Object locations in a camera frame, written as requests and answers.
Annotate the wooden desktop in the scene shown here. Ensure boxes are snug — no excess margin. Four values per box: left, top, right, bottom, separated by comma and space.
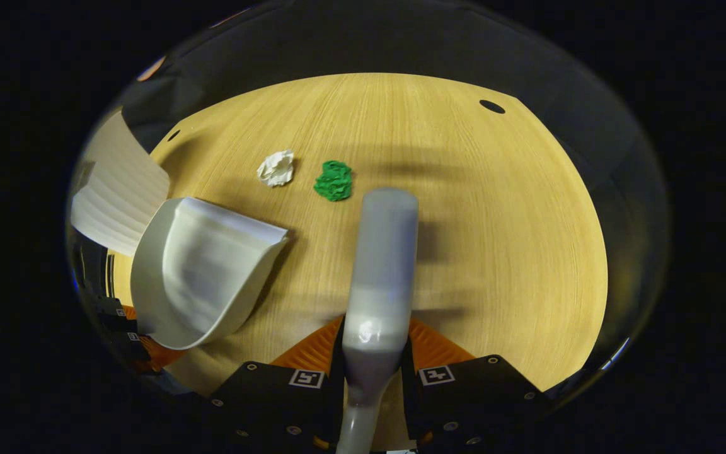
111, 73, 609, 451

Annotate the white ribbed garbage bin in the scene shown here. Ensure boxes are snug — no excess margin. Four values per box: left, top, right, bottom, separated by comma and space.
70, 110, 171, 258

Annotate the green paper ball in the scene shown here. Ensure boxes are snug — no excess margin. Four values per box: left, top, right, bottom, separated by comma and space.
313, 160, 353, 202

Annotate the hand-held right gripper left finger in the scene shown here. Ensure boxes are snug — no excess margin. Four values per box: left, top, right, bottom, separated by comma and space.
209, 315, 346, 452

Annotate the white paper ball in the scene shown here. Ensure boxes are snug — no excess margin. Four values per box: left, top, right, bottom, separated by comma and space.
256, 149, 295, 187

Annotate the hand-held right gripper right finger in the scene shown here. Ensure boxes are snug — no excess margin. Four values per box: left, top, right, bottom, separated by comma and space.
401, 318, 553, 449

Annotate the grey plastic dustpan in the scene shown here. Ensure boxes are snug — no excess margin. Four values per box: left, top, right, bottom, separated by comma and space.
130, 197, 289, 351

